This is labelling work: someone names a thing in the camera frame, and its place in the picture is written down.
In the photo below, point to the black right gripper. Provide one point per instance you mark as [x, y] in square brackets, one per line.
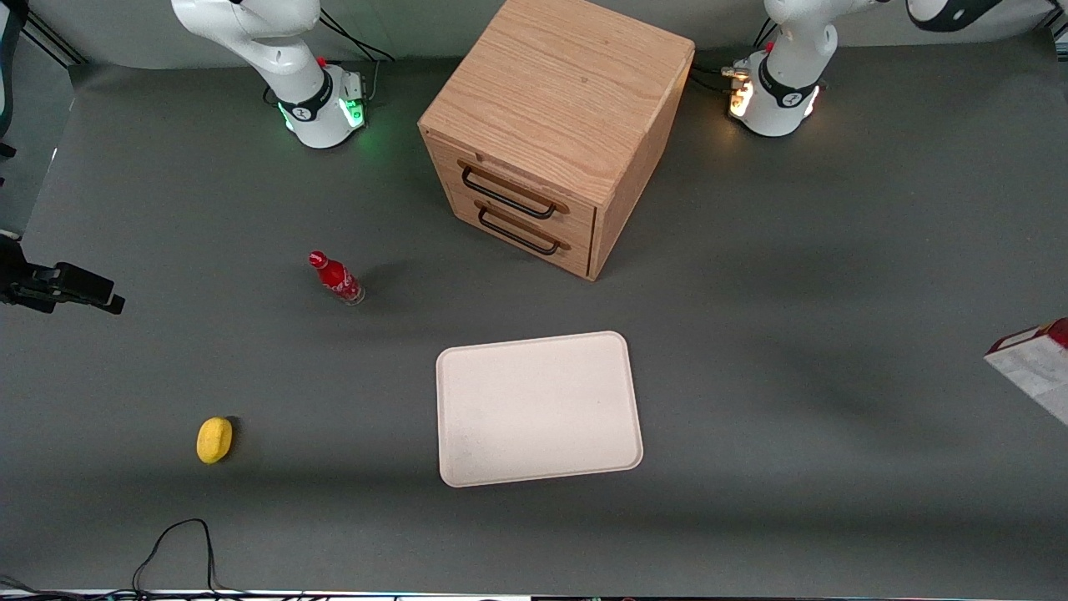
[23, 280]

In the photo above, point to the red cookie box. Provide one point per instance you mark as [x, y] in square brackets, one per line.
[1039, 367]

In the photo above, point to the beige plastic tray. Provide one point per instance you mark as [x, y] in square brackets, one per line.
[534, 409]

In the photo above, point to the yellow lemon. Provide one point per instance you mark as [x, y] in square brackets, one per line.
[214, 440]

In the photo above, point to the red cola bottle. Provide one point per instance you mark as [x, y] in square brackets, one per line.
[336, 278]

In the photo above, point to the wooden drawer front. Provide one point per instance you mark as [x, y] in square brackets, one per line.
[576, 221]
[576, 255]

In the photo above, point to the oak wooden drawer cabinet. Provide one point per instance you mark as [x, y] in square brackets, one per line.
[567, 92]

